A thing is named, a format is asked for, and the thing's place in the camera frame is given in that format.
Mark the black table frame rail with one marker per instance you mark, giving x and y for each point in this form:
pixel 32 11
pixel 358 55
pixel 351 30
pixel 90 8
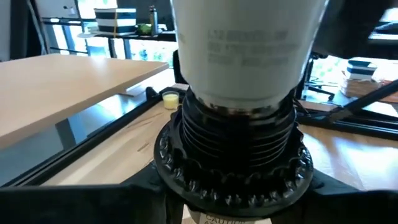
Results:
pixel 93 139
pixel 351 126

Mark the black and white striped box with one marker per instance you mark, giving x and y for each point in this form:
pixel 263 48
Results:
pixel 115 20

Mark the black threaded lamp socket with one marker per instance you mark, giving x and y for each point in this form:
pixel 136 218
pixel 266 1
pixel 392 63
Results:
pixel 236 149

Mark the small striped box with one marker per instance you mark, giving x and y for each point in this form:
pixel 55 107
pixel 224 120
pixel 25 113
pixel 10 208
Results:
pixel 361 70

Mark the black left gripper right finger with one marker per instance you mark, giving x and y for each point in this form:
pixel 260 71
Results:
pixel 348 207

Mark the black shelf table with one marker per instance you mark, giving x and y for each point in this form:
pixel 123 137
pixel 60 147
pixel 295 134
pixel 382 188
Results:
pixel 136 36

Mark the light wood desk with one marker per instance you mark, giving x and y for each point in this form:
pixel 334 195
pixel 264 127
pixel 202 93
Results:
pixel 62 84

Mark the whiteboard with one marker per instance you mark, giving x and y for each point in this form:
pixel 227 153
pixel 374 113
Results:
pixel 56 8

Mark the small cup of yellow liquid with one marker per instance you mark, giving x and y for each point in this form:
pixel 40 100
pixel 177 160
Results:
pixel 170 100

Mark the grey water bottle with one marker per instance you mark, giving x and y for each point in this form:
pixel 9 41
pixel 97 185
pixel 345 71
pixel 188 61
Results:
pixel 153 20

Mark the white floodlight bulb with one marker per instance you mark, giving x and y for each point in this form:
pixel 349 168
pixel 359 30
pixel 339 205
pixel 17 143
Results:
pixel 245 53

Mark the green object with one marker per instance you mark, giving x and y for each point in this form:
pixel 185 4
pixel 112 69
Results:
pixel 144 29

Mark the black diagonal frame strut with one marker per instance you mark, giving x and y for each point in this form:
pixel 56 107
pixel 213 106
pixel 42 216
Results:
pixel 363 101

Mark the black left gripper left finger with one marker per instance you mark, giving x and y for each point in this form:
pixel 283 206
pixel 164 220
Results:
pixel 77 205

